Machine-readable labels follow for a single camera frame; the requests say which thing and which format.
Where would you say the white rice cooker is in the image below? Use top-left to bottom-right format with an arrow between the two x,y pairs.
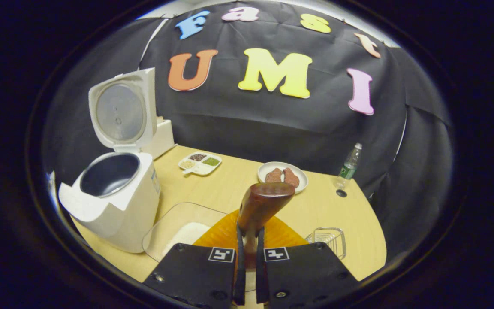
58,67 -> 162,254

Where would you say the white round plate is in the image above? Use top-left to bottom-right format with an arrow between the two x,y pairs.
257,161 -> 309,194

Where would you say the clear plastic water bottle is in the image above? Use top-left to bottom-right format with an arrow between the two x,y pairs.
336,143 -> 363,189

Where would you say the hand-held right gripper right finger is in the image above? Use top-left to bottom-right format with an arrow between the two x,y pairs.
256,215 -> 359,309

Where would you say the clear wire chopstick holder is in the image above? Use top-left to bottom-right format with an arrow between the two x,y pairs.
305,227 -> 347,261

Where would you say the white divided grain dish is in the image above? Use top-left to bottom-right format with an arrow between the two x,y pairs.
178,151 -> 223,176

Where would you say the white toaster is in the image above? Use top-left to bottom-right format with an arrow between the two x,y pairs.
151,117 -> 175,160

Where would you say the clear dish of rice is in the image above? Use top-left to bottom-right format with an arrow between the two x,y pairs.
142,202 -> 230,263

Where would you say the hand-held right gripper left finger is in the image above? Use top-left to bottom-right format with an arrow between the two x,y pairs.
143,209 -> 247,309

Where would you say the brown wooden spoon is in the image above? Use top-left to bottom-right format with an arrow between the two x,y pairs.
236,182 -> 295,269

